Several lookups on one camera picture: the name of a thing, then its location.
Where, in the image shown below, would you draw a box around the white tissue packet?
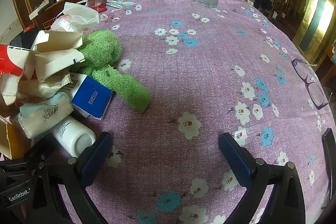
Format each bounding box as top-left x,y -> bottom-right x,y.
18,92 -> 74,139

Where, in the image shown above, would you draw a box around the black curved frame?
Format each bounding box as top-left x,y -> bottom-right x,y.
321,128 -> 336,183

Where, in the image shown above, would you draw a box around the white cardboard carton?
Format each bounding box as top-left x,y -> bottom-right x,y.
31,30 -> 86,83

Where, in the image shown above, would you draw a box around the green fuzzy sock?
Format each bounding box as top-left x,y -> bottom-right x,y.
77,29 -> 152,114

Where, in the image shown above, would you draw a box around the purple eyeglasses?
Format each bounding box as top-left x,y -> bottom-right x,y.
291,58 -> 329,110

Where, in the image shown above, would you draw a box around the gold glossy pillar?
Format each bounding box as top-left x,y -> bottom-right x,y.
292,0 -> 336,57

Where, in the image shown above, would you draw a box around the clear plastic bag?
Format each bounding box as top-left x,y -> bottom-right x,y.
51,2 -> 100,33

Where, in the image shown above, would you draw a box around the blue and white carton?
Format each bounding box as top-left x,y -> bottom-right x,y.
70,73 -> 113,120

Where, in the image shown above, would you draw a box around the wooden stair railing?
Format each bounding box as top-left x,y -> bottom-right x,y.
265,0 -> 308,28

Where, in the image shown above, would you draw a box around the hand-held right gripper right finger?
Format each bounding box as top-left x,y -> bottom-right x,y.
219,132 -> 307,224

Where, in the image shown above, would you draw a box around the purple floral tablecloth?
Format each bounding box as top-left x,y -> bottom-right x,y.
34,0 -> 332,224

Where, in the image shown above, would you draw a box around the red snack packet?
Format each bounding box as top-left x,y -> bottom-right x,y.
86,0 -> 108,13

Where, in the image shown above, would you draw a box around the red and white wrapper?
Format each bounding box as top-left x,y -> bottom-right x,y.
0,44 -> 36,106

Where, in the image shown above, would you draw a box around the white plastic bottle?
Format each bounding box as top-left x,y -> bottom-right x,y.
50,116 -> 96,158

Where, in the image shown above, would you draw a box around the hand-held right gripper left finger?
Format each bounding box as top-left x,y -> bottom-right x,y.
28,132 -> 114,224

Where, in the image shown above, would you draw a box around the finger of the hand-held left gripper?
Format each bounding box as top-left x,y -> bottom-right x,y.
0,136 -> 57,170

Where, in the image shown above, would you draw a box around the dark jacket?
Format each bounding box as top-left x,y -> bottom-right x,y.
253,0 -> 275,17

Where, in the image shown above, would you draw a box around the black paper bag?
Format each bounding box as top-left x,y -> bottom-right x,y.
10,28 -> 40,50

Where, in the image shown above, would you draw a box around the brown cardboard box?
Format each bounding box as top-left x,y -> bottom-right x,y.
0,116 -> 32,161

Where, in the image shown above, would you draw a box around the thin wooden sticks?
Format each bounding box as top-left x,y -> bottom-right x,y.
106,1 -> 137,8

